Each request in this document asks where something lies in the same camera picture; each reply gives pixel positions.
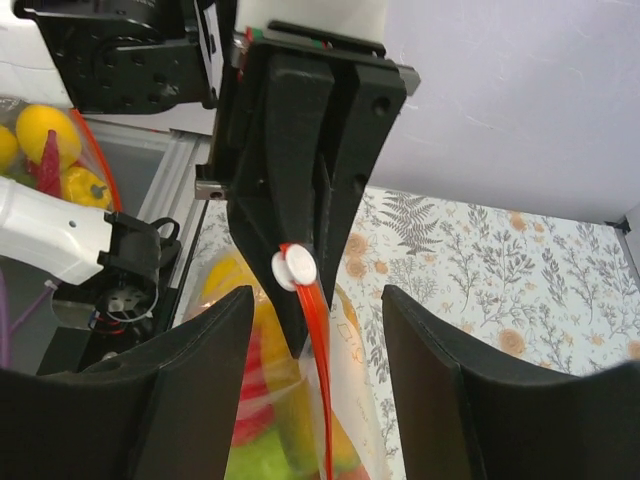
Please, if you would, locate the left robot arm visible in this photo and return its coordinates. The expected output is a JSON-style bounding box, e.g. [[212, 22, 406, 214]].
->
[[1, 1, 420, 356]]

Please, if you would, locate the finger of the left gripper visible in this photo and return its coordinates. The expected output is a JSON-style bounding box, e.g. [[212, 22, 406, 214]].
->
[[229, 53, 334, 357], [314, 64, 406, 300]]

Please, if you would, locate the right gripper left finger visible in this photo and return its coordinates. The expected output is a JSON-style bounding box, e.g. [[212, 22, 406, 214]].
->
[[1, 286, 253, 479]]

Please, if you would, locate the aluminium front rail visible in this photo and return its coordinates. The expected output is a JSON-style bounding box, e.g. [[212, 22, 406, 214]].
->
[[138, 131, 210, 328]]

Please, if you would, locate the zip bag of fake fruit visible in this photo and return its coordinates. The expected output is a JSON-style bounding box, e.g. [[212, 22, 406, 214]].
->
[[186, 249, 391, 479]]

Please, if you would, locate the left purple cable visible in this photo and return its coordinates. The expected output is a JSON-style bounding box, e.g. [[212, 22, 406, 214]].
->
[[0, 269, 51, 369]]

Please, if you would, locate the floral table mat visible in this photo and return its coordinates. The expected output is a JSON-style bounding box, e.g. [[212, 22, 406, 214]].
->
[[192, 187, 640, 480]]

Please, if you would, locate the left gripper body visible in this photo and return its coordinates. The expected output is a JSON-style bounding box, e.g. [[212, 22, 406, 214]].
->
[[195, 21, 420, 200]]

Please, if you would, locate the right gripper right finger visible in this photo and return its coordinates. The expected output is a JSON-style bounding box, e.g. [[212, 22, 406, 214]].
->
[[382, 285, 639, 479]]

